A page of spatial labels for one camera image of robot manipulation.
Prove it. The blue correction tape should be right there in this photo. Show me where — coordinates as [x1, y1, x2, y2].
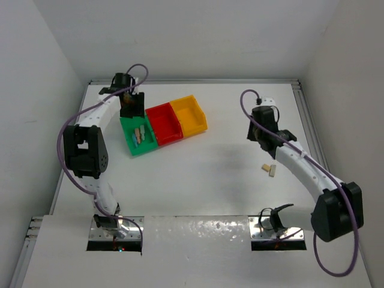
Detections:
[131, 134, 139, 148]

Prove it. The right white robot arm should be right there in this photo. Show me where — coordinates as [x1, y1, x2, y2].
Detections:
[247, 106, 364, 242]

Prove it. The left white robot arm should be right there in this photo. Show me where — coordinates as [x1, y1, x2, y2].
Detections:
[62, 73, 145, 231]

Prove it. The green plastic bin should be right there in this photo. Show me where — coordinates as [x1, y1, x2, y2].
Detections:
[120, 115, 158, 157]

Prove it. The red plastic bin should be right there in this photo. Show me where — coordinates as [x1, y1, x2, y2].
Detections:
[145, 103, 183, 146]

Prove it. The yellow eraser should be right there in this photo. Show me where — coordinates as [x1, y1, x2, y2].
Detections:
[262, 164, 271, 172]

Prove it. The white eraser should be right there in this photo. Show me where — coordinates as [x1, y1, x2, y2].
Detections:
[269, 164, 277, 178]

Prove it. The yellow plastic bin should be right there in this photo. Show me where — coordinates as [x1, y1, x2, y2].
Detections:
[170, 95, 208, 137]

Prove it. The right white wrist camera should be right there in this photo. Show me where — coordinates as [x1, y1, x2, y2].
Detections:
[260, 97, 276, 106]

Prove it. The aluminium frame rail right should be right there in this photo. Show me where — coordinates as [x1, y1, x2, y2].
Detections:
[292, 81, 329, 171]

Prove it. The aluminium frame rail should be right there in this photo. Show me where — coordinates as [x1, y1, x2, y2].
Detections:
[292, 81, 329, 171]
[89, 79, 301, 86]

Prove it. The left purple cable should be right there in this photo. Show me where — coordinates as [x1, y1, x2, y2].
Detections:
[56, 63, 150, 248]

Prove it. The purple cable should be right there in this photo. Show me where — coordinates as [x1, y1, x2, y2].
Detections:
[56, 63, 150, 248]
[240, 89, 360, 277]

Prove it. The aluminium frame rail back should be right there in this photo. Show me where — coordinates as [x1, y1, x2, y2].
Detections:
[89, 79, 301, 86]

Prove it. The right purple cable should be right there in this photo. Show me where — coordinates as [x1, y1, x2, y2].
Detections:
[240, 89, 360, 277]

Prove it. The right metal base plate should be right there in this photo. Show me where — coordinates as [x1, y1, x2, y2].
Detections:
[248, 215, 304, 242]

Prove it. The metal base plate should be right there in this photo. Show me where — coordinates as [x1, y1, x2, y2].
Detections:
[88, 217, 145, 242]
[248, 215, 304, 242]

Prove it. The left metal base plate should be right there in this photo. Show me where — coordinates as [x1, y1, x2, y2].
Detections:
[88, 217, 145, 242]

